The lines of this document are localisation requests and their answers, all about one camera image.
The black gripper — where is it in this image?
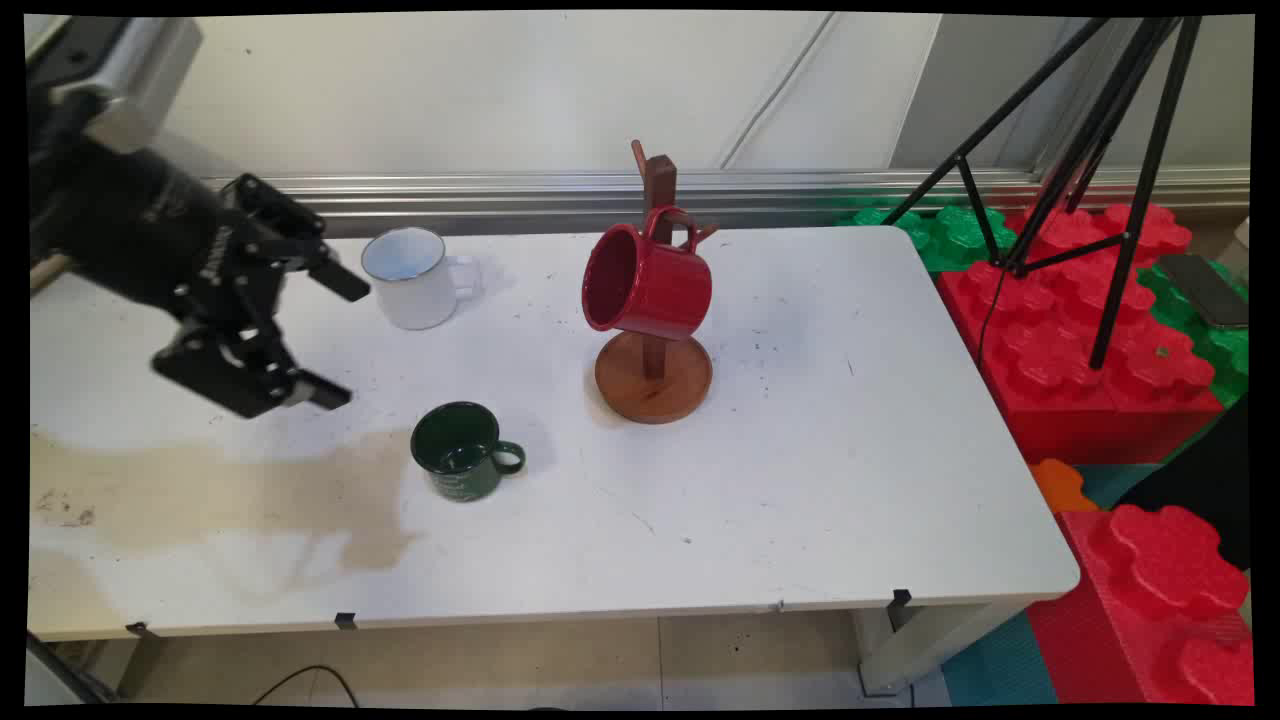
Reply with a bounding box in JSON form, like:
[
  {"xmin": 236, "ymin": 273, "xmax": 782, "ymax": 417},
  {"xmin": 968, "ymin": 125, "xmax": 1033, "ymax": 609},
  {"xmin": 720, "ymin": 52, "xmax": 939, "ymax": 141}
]
[{"xmin": 28, "ymin": 135, "xmax": 372, "ymax": 420}]

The red enamel mug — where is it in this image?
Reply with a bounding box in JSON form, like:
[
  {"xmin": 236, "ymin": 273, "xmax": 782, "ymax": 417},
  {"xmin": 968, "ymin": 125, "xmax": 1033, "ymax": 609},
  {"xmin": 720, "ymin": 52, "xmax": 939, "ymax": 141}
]
[{"xmin": 581, "ymin": 205, "xmax": 714, "ymax": 343}]

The white enamel mug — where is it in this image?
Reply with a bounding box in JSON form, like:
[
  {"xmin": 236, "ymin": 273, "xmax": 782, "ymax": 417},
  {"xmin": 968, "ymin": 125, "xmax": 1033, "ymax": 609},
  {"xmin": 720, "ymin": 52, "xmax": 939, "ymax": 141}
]
[{"xmin": 360, "ymin": 226, "xmax": 482, "ymax": 332}]

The dark green enamel mug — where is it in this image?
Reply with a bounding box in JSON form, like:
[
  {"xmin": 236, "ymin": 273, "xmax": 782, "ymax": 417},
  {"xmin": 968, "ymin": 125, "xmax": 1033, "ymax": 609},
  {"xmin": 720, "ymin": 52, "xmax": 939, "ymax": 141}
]
[{"xmin": 410, "ymin": 401, "xmax": 527, "ymax": 503}]

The wooden mug tree stand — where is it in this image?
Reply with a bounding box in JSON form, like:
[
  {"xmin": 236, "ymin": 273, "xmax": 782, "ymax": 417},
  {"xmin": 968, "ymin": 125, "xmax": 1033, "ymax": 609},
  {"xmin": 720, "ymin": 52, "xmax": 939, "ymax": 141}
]
[{"xmin": 594, "ymin": 139, "xmax": 721, "ymax": 426}]

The green foam block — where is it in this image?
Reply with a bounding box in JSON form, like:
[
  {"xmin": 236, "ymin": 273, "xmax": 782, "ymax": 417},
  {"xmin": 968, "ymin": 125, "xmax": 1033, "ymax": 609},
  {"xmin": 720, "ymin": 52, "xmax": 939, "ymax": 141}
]
[
  {"xmin": 835, "ymin": 204, "xmax": 1019, "ymax": 273},
  {"xmin": 1138, "ymin": 258, "xmax": 1251, "ymax": 409}
]

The white table leg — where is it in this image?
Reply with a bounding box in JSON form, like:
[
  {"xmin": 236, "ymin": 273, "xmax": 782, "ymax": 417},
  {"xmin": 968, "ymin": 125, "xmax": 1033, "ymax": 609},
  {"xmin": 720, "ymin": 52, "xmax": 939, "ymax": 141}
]
[{"xmin": 853, "ymin": 598, "xmax": 1033, "ymax": 698}]

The large red foam block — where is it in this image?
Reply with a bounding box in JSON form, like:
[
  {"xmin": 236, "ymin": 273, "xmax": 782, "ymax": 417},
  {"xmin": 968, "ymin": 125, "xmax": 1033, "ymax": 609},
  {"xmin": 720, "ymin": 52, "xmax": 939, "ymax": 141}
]
[{"xmin": 935, "ymin": 198, "xmax": 1227, "ymax": 467}]

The orange foam block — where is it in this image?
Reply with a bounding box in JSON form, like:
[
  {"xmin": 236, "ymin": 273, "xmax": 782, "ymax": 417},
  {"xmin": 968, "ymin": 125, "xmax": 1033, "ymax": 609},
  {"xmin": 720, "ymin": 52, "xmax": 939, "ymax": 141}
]
[{"xmin": 1029, "ymin": 458, "xmax": 1100, "ymax": 514}]

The black tripod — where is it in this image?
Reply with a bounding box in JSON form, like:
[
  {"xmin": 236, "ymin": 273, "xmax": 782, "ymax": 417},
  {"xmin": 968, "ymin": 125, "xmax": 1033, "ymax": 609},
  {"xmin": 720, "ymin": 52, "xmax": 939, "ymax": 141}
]
[{"xmin": 880, "ymin": 15, "xmax": 1204, "ymax": 373}]

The dark smartphone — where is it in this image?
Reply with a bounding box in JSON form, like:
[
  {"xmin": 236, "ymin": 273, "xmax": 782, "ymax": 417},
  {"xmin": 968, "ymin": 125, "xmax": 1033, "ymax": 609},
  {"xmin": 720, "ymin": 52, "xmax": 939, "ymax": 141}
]
[{"xmin": 1155, "ymin": 253, "xmax": 1251, "ymax": 331}]

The aluminium wall rail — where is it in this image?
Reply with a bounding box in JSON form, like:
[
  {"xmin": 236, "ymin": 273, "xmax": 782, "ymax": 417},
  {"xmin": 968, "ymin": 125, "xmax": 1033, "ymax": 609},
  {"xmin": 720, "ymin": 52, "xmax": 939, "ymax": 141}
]
[{"xmin": 200, "ymin": 168, "xmax": 1251, "ymax": 239}]

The black floor cable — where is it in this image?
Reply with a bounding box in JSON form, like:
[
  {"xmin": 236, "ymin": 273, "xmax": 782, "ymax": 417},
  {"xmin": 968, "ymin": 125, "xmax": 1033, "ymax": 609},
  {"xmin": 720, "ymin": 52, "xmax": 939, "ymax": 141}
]
[{"xmin": 250, "ymin": 664, "xmax": 361, "ymax": 709}]

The thin black tripod cable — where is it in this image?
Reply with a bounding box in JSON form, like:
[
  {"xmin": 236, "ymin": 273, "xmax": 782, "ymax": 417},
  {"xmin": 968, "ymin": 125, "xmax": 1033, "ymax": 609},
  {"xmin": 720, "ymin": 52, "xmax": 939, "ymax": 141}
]
[{"xmin": 976, "ymin": 268, "xmax": 1013, "ymax": 373}]

